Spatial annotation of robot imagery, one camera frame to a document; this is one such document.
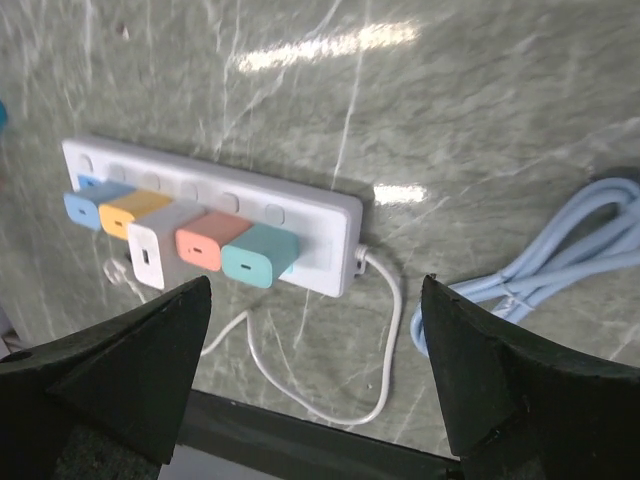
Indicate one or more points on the teal plug on strip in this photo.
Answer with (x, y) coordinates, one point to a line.
(259, 256)

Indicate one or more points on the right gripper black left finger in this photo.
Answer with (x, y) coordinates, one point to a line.
(106, 402)

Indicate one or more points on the black base bar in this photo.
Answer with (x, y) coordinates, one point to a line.
(291, 448)

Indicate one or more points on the white adapter on strip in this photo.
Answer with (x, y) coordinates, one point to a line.
(152, 244)

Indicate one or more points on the blue plug on strip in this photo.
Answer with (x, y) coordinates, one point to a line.
(82, 206)

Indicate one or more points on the coral plug on strip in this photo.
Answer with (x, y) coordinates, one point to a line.
(200, 242)

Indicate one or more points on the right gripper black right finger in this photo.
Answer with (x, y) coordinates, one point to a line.
(519, 406)

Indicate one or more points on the yellow plug on strip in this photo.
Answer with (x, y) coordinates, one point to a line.
(116, 215)

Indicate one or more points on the white power strip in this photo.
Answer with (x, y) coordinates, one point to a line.
(327, 223)

